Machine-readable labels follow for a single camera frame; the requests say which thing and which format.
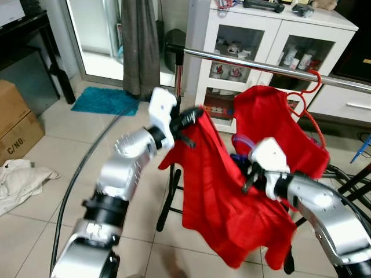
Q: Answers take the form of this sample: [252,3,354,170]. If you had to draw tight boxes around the purple wire hanger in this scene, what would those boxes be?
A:
[232,134,256,156]

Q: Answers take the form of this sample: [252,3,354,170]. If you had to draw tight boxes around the blue plastic hanger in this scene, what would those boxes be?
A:
[350,135,371,164]

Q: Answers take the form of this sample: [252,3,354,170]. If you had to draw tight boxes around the red patterned box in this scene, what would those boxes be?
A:
[203,96,235,120]

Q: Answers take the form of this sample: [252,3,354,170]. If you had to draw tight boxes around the chrome and black clothes rack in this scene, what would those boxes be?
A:
[155,29,371,274]

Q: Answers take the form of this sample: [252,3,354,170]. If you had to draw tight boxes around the teal floor mat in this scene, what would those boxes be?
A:
[71,87,140,116]

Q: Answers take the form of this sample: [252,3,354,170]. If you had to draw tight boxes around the grey curtain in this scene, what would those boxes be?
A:
[121,0,160,99]

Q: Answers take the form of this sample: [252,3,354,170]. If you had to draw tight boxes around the white drawer unit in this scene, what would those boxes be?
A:
[306,81,371,123]

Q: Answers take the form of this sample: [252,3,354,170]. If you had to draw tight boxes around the white glass door cabinet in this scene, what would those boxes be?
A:
[187,0,359,125]

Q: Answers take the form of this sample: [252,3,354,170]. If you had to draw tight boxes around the white framed glass door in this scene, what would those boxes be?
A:
[58,0,192,87]

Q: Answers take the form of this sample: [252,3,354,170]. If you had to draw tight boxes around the black gadget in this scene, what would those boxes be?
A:
[243,0,286,13]

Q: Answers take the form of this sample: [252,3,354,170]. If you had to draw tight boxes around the small grey gadget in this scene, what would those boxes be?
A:
[292,3,315,17]

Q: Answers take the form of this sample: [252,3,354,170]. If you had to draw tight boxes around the cardboard box printed C/NO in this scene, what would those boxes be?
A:
[0,111,45,166]

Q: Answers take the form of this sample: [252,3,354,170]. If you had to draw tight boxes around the grey panel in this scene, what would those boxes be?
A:
[0,47,44,116]

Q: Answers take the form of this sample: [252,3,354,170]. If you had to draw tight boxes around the black speaker cabinet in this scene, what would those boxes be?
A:
[330,0,371,82]

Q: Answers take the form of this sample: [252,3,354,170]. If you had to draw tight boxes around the crumpled white cloth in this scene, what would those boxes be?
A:
[0,159,60,216]

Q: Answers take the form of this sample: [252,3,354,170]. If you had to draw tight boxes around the black desk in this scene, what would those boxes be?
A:
[0,10,76,105]

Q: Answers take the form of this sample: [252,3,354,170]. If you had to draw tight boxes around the white box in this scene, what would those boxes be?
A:
[0,0,27,28]

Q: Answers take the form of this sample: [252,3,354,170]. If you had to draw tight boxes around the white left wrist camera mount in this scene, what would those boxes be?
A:
[148,88,178,150]

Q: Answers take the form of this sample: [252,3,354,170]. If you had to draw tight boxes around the red wire hanger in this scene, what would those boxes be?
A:
[286,69,325,145]

